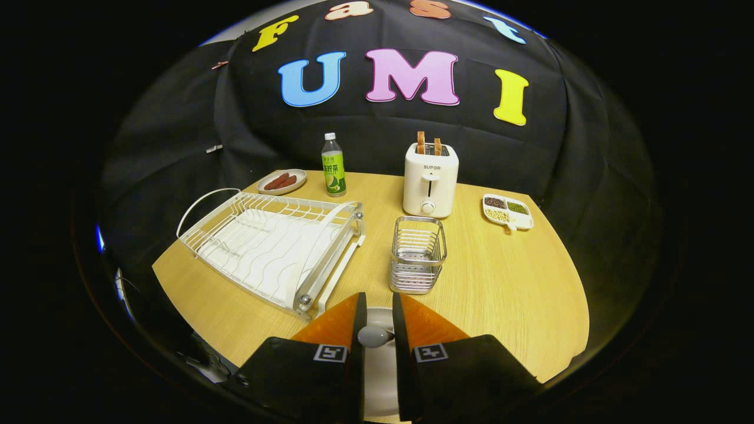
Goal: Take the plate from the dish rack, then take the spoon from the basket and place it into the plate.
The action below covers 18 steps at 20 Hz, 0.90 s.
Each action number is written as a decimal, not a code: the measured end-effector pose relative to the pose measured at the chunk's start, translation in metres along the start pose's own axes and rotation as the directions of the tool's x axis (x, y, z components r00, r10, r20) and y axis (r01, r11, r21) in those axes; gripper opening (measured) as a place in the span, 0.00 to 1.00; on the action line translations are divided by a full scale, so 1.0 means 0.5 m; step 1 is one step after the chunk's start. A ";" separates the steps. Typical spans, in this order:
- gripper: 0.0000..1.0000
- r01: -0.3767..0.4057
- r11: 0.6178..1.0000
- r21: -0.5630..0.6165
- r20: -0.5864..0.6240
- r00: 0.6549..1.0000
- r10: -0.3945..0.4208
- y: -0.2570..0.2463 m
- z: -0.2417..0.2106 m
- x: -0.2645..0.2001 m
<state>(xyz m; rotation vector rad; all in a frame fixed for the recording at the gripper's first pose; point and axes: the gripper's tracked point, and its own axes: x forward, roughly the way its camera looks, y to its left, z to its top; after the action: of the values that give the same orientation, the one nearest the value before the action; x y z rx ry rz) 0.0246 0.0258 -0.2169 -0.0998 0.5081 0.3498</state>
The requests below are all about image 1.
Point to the black backdrop cloth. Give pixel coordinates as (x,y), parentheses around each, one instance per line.
(377,126)

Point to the green label drink bottle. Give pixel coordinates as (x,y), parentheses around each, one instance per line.
(333,171)

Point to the brown sausage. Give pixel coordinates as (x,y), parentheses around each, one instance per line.
(287,183)
(275,181)

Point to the white plate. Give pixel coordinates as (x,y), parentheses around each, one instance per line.
(380,377)

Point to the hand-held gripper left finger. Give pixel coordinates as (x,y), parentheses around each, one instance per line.
(358,383)

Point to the white divided bean dish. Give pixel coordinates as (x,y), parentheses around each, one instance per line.
(521,221)

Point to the red clip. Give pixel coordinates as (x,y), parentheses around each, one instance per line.
(219,65)

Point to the silver clip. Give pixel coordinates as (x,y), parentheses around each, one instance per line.
(214,148)

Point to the small grey plate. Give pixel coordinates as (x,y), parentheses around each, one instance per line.
(299,174)

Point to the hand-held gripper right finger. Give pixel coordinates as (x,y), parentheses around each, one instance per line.
(402,377)

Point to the white toaster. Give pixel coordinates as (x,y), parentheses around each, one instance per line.
(430,188)

